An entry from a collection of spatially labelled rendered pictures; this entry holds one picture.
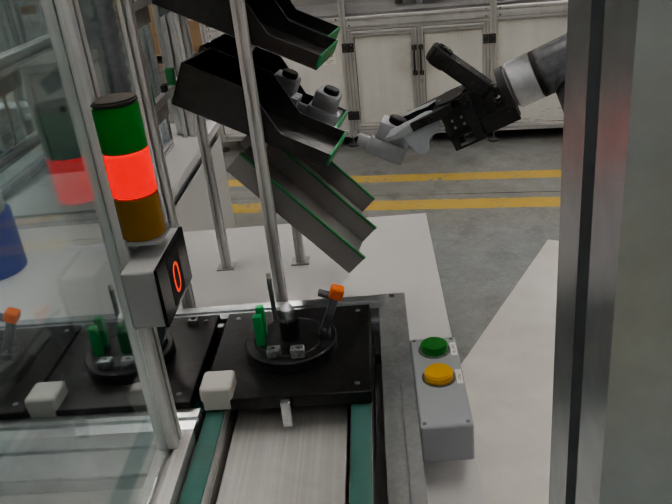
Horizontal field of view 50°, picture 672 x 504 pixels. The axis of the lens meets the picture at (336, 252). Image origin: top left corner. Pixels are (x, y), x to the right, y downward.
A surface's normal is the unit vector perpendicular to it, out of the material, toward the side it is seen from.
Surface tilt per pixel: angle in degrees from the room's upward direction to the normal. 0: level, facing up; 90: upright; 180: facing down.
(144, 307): 90
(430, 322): 0
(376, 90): 90
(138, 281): 90
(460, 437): 90
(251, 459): 0
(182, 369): 0
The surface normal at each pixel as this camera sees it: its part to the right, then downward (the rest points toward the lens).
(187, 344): -0.10, -0.90
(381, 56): -0.18, 0.44
